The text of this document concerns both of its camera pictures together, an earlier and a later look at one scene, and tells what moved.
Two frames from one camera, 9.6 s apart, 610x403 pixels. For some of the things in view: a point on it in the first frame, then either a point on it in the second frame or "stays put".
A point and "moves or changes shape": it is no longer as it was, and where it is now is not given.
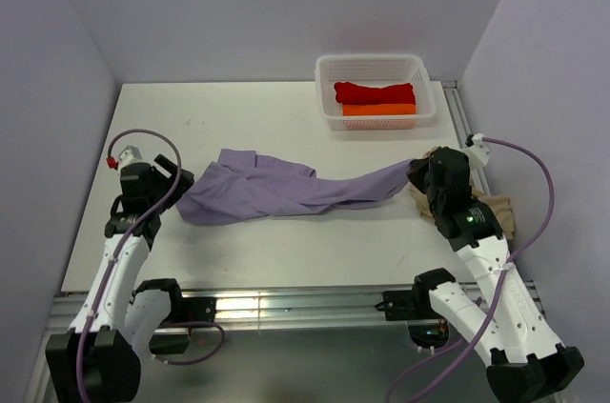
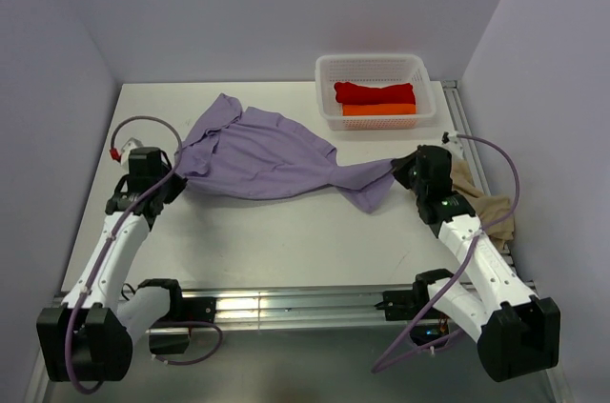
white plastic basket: (374, 70) stays put
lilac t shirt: (240, 187) moves or changes shape
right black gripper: (416, 172) -> (401, 166)
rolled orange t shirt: (364, 110) stays put
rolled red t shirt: (347, 92) stays put
